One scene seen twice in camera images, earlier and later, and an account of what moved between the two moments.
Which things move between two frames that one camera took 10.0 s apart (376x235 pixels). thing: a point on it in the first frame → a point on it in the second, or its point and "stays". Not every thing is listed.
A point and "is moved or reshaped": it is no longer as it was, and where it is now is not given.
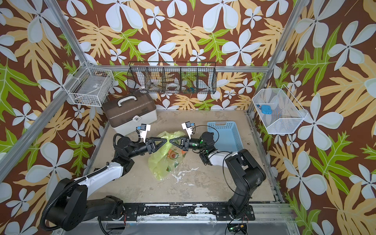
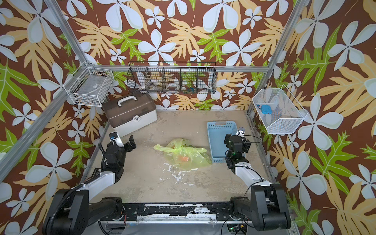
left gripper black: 151,145 → 132,145
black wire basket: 194,78 stays
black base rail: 154,212 stays
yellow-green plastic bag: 167,157 is moved or reshaped
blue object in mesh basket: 266,109 stays
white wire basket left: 89,85 stays
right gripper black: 185,144 → 228,138
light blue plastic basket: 226,136 stays
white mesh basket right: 287,113 stays
